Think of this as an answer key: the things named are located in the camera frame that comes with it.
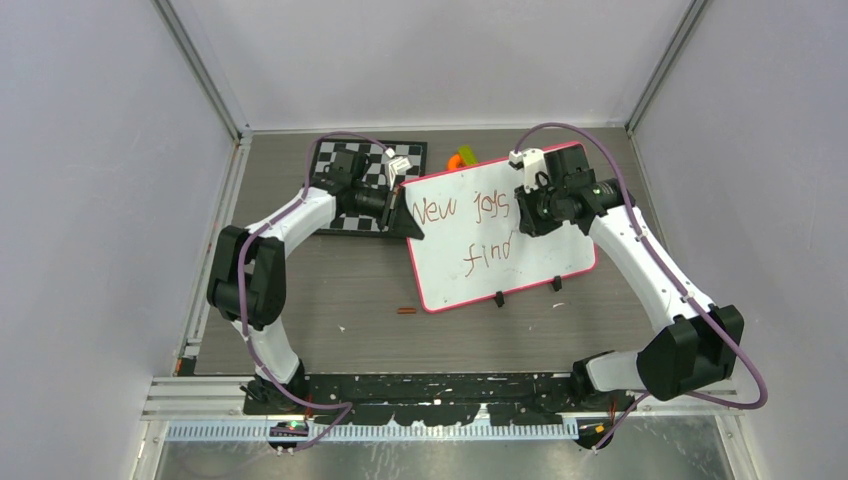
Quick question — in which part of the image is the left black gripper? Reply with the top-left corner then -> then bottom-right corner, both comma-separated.
351,183 -> 423,239

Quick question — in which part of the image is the pink framed whiteboard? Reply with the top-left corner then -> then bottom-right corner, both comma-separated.
403,157 -> 598,313

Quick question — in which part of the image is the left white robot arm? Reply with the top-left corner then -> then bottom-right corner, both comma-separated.
206,146 -> 425,414

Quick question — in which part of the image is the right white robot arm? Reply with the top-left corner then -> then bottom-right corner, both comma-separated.
508,142 -> 744,411

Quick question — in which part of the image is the black white checkerboard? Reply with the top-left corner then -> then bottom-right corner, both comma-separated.
310,138 -> 428,238

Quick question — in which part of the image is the green block toy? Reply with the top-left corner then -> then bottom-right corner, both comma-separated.
457,145 -> 478,167

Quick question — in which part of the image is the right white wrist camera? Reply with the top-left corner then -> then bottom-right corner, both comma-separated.
508,148 -> 550,194

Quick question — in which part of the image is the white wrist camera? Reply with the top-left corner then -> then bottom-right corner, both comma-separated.
508,148 -> 550,194
383,148 -> 412,190

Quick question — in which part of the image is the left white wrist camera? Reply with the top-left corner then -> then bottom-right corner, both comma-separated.
383,148 -> 412,190

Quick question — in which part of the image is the orange ring toy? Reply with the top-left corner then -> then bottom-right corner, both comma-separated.
446,153 -> 465,171

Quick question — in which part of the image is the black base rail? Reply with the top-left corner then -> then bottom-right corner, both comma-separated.
241,373 -> 634,427

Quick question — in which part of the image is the white slotted cable duct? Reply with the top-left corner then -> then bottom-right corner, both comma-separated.
165,419 -> 579,442

